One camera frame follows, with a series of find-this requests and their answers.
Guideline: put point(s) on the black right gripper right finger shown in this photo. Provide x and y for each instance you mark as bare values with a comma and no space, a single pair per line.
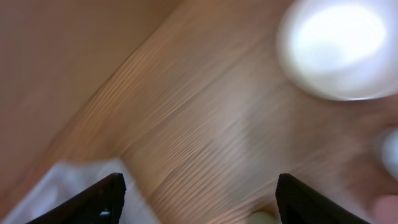
300,204

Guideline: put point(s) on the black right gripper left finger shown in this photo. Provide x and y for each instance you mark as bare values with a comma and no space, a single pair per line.
101,203

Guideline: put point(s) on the green small cup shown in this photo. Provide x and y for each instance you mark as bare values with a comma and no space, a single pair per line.
262,217

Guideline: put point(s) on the pink small cup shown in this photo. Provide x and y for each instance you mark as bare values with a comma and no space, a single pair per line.
385,209

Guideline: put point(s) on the grey small cup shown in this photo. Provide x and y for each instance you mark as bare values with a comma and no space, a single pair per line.
388,150

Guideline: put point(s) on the cream bowl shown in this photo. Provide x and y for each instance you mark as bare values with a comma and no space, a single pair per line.
340,50

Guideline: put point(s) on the clear plastic storage bin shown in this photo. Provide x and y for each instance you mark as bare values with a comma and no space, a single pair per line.
66,179

